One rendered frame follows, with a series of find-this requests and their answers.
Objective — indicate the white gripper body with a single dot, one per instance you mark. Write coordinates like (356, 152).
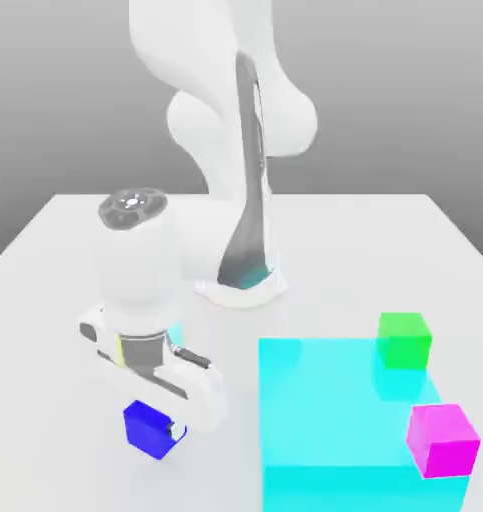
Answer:
(203, 396)

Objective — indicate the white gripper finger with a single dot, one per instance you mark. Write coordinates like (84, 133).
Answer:
(178, 430)

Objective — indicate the small blue cube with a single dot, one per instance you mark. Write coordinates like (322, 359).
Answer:
(147, 430)

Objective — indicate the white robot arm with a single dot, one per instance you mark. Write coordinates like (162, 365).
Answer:
(225, 132)

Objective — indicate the small green cube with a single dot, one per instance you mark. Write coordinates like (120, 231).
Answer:
(405, 340)

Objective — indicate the small magenta cube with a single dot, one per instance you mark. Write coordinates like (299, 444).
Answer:
(445, 444)

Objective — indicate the large cyan box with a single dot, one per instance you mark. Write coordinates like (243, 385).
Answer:
(325, 420)

